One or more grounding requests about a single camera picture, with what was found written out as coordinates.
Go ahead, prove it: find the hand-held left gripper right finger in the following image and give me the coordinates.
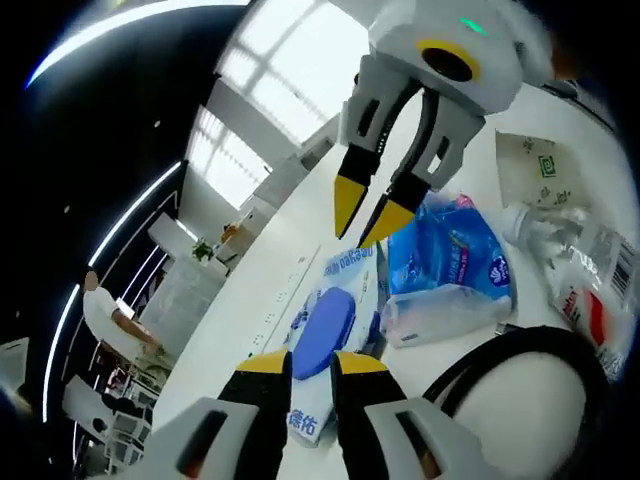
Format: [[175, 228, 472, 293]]
[[329, 350, 490, 480]]

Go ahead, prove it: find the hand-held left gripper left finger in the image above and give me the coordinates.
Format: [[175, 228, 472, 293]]
[[144, 348, 294, 480]]

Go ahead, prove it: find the wet wipes pack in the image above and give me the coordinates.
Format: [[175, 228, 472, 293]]
[[284, 244, 389, 449]]

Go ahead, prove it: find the white green-patterned paper cup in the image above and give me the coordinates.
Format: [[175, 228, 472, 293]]
[[494, 129, 609, 216]]

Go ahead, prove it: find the blue tissue pack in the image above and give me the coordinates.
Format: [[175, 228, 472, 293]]
[[379, 192, 516, 349]]

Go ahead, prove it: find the black cable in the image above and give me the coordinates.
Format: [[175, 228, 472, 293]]
[[422, 322, 616, 451]]

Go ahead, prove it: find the clear plastic water bottle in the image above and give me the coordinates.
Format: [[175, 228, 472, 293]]
[[502, 199, 634, 371]]

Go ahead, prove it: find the large office window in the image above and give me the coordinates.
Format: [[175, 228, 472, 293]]
[[188, 0, 374, 211]]

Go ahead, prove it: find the potted plant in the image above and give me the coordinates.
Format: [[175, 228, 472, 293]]
[[192, 238, 216, 264]]

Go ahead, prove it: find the white table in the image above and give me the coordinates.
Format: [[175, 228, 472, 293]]
[[149, 74, 631, 480]]

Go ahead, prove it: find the ceiling light strip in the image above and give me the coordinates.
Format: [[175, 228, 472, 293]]
[[87, 159, 184, 266], [27, 4, 241, 89]]

